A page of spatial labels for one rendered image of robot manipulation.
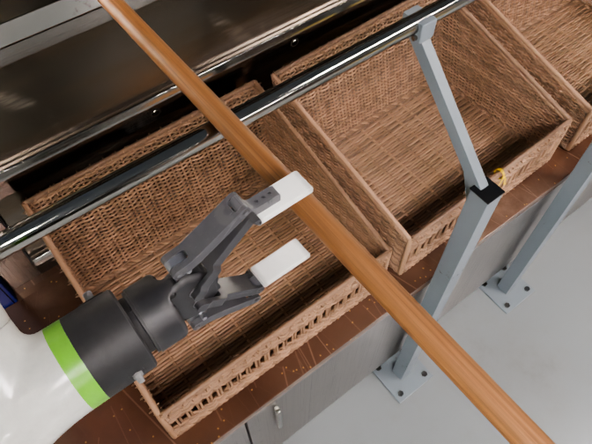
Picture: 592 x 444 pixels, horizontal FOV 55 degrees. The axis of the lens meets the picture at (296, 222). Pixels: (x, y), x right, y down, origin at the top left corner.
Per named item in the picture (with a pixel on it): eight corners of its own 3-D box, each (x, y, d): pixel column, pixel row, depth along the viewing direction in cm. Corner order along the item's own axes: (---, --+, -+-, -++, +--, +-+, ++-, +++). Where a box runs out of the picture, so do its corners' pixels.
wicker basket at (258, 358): (62, 270, 130) (12, 200, 107) (262, 154, 149) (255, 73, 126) (173, 446, 109) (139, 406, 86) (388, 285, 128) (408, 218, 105)
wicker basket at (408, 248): (270, 152, 149) (264, 71, 126) (420, 61, 169) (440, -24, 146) (399, 280, 129) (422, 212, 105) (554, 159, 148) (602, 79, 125)
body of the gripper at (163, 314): (108, 278, 55) (188, 230, 59) (129, 314, 63) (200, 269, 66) (146, 336, 52) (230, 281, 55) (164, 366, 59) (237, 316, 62)
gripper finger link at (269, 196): (231, 216, 56) (228, 198, 54) (272, 191, 58) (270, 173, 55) (240, 226, 55) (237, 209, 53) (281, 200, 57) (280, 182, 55)
